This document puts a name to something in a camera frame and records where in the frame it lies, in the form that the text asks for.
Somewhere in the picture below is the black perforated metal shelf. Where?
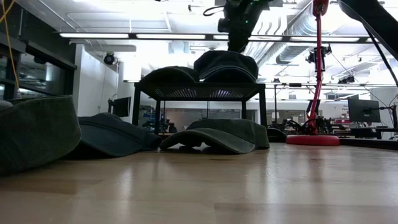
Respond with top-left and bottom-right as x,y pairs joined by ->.
132,81 -> 268,135

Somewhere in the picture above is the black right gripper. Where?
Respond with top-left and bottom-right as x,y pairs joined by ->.
223,0 -> 274,53

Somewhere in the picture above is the silver ventilation duct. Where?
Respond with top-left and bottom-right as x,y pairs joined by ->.
248,9 -> 315,65

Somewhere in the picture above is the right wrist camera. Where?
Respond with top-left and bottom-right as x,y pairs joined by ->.
216,17 -> 231,34

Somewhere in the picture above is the yellow extension cable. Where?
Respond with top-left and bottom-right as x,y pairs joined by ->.
0,0 -> 21,91

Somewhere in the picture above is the long ceiling light bar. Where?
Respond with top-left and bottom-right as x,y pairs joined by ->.
58,32 -> 398,44

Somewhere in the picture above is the red desk lamp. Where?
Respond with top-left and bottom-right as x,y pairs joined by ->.
285,0 -> 341,147

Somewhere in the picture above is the black clamp bracket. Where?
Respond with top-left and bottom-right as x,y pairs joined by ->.
305,44 -> 333,73

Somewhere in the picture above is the black window frame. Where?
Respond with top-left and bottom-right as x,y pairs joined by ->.
0,0 -> 78,100

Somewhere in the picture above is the black monitor on stand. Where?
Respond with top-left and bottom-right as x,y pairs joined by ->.
347,98 -> 382,124
108,96 -> 132,118

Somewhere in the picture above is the dark teal baseball cap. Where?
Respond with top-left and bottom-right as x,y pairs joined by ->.
63,112 -> 163,160

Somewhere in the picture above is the olive green baseball cap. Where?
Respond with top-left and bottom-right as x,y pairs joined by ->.
159,118 -> 271,156
139,65 -> 200,84
0,95 -> 82,177

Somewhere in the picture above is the black round ceiling camera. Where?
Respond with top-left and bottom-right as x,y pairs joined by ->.
103,52 -> 118,66

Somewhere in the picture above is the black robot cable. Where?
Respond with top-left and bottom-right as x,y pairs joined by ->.
365,27 -> 398,88

